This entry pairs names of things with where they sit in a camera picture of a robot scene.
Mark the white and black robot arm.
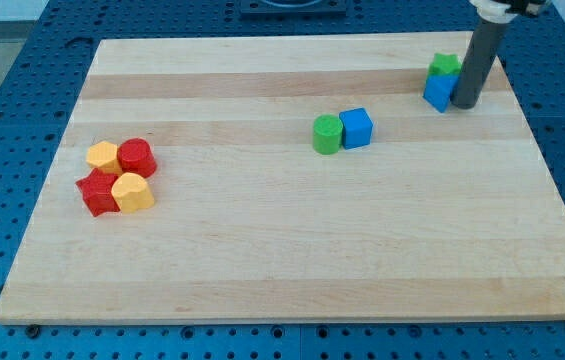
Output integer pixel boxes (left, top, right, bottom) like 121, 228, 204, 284
469, 0, 552, 24

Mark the blue cube block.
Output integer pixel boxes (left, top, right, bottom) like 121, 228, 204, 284
339, 108, 373, 150

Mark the wooden board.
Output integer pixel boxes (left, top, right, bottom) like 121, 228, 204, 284
0, 32, 565, 325

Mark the green cylinder block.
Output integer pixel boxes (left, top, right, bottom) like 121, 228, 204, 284
312, 114, 343, 155

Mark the red cylinder block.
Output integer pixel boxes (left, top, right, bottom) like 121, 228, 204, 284
117, 138, 157, 178

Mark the yellow heart block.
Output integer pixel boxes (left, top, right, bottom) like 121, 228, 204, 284
111, 172, 155, 213

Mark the yellow hexagon block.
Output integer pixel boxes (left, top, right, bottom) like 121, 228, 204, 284
86, 141, 123, 175

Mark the blue triangle block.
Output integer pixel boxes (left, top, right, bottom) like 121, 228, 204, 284
423, 75, 459, 113

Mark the red star block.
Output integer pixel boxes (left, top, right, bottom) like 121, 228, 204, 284
75, 168, 120, 217

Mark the green star block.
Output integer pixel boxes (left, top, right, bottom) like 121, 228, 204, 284
428, 53, 462, 76

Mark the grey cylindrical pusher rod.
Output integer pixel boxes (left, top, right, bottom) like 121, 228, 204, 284
451, 18, 509, 110

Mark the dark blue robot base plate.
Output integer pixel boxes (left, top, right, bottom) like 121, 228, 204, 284
238, 0, 349, 18

